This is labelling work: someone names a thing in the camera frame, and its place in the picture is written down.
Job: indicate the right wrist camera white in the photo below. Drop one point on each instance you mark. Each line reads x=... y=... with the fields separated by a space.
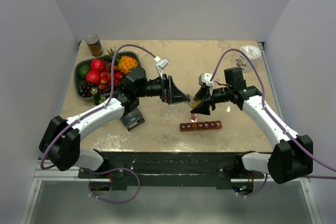
x=205 y=79

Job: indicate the small pill bottle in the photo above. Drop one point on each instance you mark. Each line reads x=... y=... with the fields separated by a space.
x=194 y=102

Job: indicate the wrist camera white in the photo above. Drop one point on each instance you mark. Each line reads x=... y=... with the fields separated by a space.
x=161 y=64
x=205 y=79

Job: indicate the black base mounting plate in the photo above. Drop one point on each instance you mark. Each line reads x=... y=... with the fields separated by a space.
x=166 y=169

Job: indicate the red apple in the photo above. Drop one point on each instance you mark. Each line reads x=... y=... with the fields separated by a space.
x=98 y=65
x=93 y=76

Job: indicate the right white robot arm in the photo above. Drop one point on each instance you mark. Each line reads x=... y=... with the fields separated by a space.
x=290 y=157

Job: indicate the dark grape bunch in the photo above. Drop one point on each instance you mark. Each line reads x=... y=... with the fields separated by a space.
x=83 y=87

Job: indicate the clear gold bottle lid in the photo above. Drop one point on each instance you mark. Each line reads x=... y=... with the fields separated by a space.
x=190 y=98

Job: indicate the red apple upper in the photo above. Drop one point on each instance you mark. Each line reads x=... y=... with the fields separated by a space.
x=98 y=65

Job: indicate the orange spiky fruit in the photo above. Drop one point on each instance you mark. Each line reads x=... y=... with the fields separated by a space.
x=127 y=63

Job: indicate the red apple lower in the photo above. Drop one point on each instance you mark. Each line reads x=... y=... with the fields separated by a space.
x=93 y=76

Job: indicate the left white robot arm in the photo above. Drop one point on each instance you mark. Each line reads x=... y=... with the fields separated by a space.
x=62 y=139

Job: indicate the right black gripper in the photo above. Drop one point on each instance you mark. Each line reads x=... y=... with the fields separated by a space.
x=205 y=94

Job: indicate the tin can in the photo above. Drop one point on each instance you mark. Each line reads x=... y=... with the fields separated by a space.
x=94 y=45

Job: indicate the green glass bottle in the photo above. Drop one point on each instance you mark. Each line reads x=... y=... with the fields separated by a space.
x=97 y=97

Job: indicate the strawberries pile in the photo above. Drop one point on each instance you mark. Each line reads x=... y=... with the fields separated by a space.
x=111 y=75

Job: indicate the grey fruit tray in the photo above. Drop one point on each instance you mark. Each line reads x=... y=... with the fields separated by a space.
x=107 y=59

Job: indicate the red weekly pill organizer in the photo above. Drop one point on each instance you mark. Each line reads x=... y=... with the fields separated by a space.
x=196 y=125

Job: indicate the green lime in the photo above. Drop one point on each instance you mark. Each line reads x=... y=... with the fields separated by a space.
x=83 y=70

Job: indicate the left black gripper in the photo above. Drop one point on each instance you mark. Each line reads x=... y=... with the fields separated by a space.
x=169 y=93

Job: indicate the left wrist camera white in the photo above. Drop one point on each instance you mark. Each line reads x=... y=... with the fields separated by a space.
x=161 y=64

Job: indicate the razor package box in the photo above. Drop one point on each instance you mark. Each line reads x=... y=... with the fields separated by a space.
x=132 y=119

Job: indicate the white paper cup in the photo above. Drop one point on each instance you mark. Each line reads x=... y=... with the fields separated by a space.
x=253 y=54

